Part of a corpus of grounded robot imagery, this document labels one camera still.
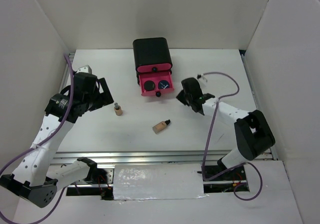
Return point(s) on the aluminium front rail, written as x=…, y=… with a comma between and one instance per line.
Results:
x=149, y=157

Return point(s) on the aluminium right side rail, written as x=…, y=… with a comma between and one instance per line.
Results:
x=273, y=151

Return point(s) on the aluminium left side rail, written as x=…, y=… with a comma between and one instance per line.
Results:
x=69, y=71

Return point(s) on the beige foundation bottle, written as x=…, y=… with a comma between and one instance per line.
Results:
x=161, y=126
x=117, y=109

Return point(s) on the black drawer organizer box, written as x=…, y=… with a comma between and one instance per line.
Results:
x=150, y=51

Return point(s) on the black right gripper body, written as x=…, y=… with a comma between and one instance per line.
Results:
x=187, y=96

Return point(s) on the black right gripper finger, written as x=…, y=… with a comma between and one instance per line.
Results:
x=197, y=106
x=182, y=98

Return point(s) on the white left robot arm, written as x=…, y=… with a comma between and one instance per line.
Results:
x=32, y=180

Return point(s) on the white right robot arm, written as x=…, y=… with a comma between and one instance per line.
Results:
x=253, y=134

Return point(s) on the aluminium rail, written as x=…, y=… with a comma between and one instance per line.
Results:
x=69, y=71
x=273, y=151
x=149, y=157

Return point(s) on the navy round compact jar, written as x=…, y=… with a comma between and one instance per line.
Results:
x=163, y=84

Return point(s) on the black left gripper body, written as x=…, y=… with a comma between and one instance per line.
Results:
x=91, y=98

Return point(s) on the white foil cover sheet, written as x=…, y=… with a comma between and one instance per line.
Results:
x=157, y=182

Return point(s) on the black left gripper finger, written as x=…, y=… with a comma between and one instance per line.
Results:
x=103, y=99
x=103, y=85

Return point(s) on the lying beige foundation bottle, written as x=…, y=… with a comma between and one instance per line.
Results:
x=161, y=126

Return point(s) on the black lid powder jar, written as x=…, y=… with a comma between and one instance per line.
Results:
x=149, y=85

